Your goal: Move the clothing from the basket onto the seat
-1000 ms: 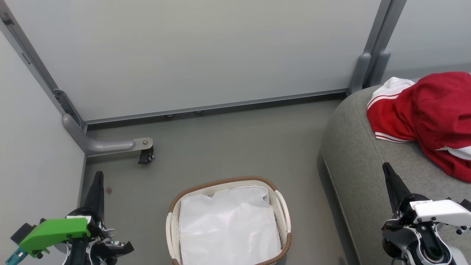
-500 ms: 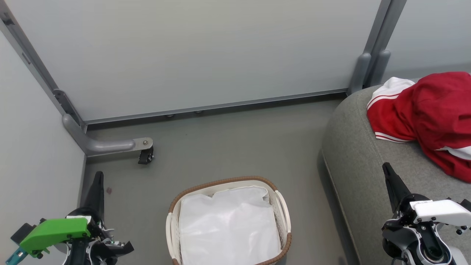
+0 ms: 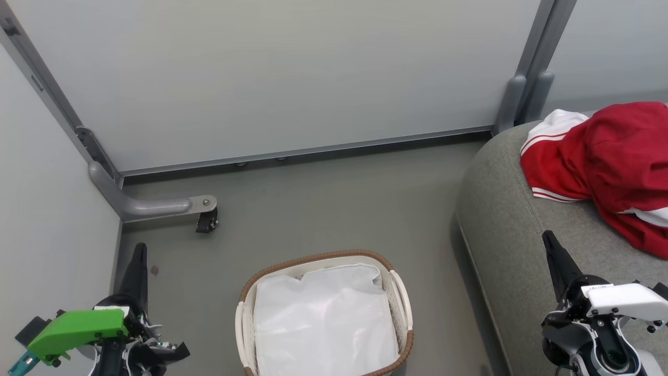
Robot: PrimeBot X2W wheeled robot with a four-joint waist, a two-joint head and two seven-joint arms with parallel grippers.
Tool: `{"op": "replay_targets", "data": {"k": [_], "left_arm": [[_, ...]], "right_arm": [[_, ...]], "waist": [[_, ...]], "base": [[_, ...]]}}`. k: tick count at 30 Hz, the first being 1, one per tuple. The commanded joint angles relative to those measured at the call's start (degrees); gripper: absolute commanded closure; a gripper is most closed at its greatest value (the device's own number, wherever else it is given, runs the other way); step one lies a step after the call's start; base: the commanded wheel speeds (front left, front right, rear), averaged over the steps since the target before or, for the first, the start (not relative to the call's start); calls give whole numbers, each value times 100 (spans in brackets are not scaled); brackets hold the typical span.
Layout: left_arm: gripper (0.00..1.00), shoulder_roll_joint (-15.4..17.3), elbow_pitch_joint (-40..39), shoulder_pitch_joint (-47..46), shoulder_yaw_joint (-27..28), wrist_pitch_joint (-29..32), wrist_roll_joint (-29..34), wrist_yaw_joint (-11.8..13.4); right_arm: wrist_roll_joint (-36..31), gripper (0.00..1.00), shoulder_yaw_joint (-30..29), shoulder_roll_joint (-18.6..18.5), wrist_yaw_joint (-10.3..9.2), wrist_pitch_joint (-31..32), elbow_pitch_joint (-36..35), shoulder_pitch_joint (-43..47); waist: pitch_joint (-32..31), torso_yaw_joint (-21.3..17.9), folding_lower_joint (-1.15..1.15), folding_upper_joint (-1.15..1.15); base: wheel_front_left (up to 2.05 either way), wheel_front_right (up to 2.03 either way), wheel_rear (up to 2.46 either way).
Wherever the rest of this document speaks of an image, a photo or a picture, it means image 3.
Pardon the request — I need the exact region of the black caster wheel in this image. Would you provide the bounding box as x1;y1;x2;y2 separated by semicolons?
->
196;207;219;233

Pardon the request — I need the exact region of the grey partition base rail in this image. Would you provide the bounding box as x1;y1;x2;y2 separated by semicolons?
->
119;125;494;175

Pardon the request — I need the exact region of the grey double partition post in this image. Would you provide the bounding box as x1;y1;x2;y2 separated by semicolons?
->
493;0;577;134

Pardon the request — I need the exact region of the grey fabric sofa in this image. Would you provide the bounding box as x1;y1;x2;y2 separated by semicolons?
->
457;110;668;376

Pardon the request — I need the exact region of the grey metal partition foot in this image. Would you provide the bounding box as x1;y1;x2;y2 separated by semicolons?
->
89;161;217;222

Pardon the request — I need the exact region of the white basket liner cloth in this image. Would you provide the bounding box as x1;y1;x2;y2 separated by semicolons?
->
253;264;400;376

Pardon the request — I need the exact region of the red and white garment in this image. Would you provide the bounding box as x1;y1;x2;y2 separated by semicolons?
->
520;102;668;260

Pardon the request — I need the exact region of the white basket with brown rim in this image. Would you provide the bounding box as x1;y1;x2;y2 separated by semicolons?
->
235;250;414;376

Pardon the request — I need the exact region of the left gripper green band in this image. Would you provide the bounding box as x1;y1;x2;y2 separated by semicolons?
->
16;243;191;376

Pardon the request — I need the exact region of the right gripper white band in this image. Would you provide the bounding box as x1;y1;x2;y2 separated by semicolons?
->
540;230;668;366

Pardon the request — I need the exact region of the grey slanted partition frame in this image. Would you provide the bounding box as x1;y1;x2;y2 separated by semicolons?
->
0;10;123;183

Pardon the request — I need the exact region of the left black cable teal plug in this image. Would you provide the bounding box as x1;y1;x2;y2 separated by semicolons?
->
8;349;38;376

